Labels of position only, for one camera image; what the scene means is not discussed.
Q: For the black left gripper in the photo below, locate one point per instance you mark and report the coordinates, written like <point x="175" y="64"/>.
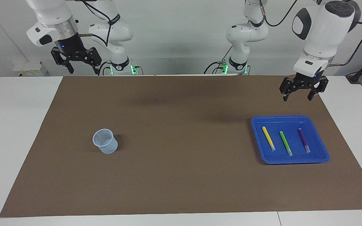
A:
<point x="305" y="82"/>

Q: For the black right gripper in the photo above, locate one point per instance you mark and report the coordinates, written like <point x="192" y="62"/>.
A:
<point x="71" y="47"/>

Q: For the purple pen white cap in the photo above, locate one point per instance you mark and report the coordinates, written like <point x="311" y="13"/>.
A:
<point x="303" y="141"/>

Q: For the green pen white cap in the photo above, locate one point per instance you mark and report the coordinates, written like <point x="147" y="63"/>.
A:
<point x="285" y="142"/>

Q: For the yellow pen white cap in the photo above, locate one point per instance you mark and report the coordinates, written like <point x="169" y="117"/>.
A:
<point x="268" y="138"/>

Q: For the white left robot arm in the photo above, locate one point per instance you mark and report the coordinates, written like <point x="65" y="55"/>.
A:
<point x="319" y="31"/>

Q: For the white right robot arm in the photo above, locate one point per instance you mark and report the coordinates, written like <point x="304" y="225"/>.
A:
<point x="52" y="15"/>

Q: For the blue plastic tray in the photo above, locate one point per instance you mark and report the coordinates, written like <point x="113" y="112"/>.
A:
<point x="294" y="158"/>

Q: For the white power strip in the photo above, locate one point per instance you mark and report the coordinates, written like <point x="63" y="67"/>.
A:
<point x="27" y="69"/>

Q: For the translucent plastic cup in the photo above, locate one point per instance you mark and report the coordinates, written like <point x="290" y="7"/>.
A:
<point x="108" y="147"/>

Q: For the brown table mat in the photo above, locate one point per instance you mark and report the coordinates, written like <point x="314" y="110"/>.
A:
<point x="181" y="157"/>

